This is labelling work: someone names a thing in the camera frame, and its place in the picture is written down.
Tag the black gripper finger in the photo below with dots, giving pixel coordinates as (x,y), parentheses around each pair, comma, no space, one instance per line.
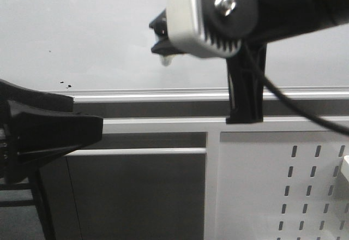
(35,137)
(159,24)
(41,100)
(165,48)

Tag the white black-ink marker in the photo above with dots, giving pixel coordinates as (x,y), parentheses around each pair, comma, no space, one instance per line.
(166,60)

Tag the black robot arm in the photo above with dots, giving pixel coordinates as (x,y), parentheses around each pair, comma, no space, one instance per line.
(314,15)

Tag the white upper plastic tray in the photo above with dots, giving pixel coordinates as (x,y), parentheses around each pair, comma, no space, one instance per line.
(345,167)

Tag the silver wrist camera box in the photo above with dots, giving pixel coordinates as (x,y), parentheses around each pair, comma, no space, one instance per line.
(189,33)

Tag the white whiteboard with aluminium frame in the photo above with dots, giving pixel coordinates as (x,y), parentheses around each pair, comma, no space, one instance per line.
(99,50)

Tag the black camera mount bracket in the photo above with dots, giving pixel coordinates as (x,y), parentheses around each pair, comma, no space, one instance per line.
(245,60)

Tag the white pegboard stand frame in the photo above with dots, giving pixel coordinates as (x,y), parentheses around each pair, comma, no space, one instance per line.
(202,179)

